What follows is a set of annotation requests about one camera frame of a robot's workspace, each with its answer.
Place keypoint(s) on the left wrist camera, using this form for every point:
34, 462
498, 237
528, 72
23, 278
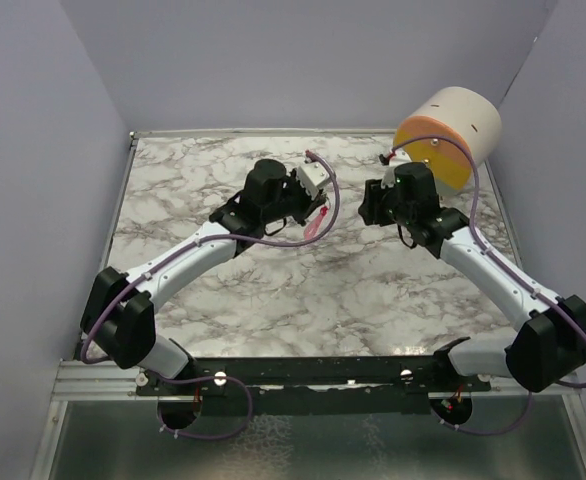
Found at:
312, 177

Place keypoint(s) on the cylindrical pastel drawer box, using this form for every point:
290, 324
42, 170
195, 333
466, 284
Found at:
453, 123

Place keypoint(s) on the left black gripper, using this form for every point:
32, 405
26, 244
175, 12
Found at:
309, 204

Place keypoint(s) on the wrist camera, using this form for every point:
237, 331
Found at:
312, 177
390, 161

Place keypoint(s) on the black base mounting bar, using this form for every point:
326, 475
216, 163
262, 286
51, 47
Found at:
301, 386

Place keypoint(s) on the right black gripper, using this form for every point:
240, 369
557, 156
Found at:
371, 208

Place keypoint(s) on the aluminium table frame rail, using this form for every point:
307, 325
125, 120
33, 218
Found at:
58, 409

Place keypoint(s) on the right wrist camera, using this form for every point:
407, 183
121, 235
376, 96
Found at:
390, 161

